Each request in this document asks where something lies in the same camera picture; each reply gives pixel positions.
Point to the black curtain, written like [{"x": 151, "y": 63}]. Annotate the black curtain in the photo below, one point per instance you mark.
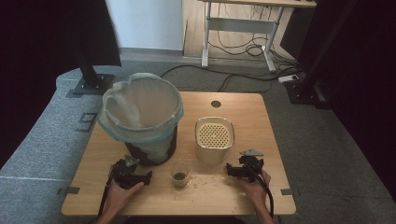
[
  {"x": 370, "y": 77},
  {"x": 37, "y": 46}
]

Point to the dark tea dregs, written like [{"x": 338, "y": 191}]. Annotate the dark tea dregs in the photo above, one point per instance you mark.
[{"x": 179, "y": 176}]

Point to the white power strip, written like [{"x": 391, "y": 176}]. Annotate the white power strip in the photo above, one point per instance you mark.
[{"x": 288, "y": 78}]

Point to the cream drain container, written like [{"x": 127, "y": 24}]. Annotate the cream drain container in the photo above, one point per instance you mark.
[{"x": 213, "y": 155}]

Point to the translucent plastic bin bag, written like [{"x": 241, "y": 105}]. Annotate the translucent plastic bin bag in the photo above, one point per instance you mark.
[{"x": 146, "y": 102}]

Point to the black metal stand with base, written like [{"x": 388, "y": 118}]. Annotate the black metal stand with base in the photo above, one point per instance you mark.
[{"x": 91, "y": 79}]

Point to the scattered crumbs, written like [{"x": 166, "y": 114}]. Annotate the scattered crumbs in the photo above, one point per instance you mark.
[{"x": 207, "y": 179}]

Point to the dark tape floor mark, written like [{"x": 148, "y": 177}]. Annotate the dark tape floor mark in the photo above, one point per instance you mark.
[{"x": 85, "y": 123}]

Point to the small clear plastic cup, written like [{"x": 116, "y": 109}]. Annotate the small clear plastic cup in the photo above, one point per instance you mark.
[{"x": 180, "y": 182}]

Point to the person's right hand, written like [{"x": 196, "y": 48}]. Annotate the person's right hand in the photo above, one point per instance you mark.
[{"x": 256, "y": 191}]

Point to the person's left hand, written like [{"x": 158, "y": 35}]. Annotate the person's left hand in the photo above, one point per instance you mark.
[{"x": 121, "y": 194}]

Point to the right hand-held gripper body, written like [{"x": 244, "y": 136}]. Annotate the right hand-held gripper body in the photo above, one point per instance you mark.
[{"x": 251, "y": 165}]

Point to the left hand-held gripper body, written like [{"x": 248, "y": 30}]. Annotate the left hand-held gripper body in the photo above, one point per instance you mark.
[{"x": 124, "y": 174}]

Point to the cream perforated strainer insert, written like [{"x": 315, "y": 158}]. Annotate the cream perforated strainer insert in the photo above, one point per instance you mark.
[{"x": 214, "y": 135}]

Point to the white desk frame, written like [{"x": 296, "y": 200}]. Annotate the white desk frame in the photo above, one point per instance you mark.
[{"x": 239, "y": 25}]

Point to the black mesh trash bin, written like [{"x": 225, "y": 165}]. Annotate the black mesh trash bin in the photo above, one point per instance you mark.
[{"x": 172, "y": 146}]

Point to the grey tape strip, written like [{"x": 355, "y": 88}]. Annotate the grey tape strip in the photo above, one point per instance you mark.
[
  {"x": 69, "y": 190},
  {"x": 287, "y": 191}
]

